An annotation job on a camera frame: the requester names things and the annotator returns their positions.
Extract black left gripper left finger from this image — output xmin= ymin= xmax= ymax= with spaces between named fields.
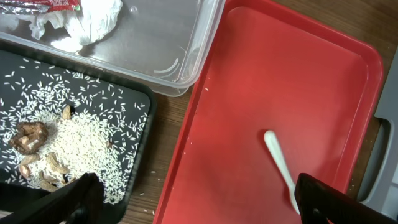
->
xmin=1 ymin=173 xmax=104 ymax=224

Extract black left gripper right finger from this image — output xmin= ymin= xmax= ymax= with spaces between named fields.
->
xmin=295 ymin=173 xmax=397 ymax=224

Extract rice and food scraps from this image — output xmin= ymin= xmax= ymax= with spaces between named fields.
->
xmin=0 ymin=57 xmax=149 ymax=205

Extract white plastic spoon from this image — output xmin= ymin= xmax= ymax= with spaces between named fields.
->
xmin=264 ymin=130 xmax=300 ymax=215

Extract white napkin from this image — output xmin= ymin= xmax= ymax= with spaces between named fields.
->
xmin=17 ymin=0 xmax=123 ymax=52

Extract red wrapper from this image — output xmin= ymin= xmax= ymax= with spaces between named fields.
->
xmin=1 ymin=0 xmax=80 ymax=16

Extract grey dishwasher rack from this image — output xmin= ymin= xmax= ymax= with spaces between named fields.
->
xmin=357 ymin=55 xmax=397 ymax=220

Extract black tray bin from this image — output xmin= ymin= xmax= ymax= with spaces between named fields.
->
xmin=0 ymin=42 xmax=157 ymax=224

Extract red plastic tray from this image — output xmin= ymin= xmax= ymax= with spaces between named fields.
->
xmin=155 ymin=0 xmax=383 ymax=224

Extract clear plastic bin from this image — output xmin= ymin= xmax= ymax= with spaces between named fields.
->
xmin=1 ymin=0 xmax=225 ymax=97

